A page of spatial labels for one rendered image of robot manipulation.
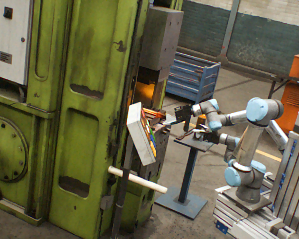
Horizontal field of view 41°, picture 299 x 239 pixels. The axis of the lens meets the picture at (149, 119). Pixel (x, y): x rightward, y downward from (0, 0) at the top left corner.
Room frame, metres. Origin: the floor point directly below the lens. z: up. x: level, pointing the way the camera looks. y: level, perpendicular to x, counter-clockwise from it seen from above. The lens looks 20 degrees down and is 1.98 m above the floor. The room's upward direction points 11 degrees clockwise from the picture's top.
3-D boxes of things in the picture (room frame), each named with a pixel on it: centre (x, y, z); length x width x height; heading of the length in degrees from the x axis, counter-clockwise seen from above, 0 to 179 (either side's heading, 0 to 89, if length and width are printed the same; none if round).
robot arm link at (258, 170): (2.16, -0.68, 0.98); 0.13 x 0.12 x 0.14; 126
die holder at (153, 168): (2.95, 0.14, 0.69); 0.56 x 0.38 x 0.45; 69
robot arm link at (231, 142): (2.62, -0.62, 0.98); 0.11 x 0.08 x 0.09; 69
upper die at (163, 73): (2.90, 0.15, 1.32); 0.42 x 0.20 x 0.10; 69
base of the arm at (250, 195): (2.17, -0.68, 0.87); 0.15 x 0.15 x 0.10
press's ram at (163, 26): (2.94, 0.14, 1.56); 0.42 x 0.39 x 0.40; 69
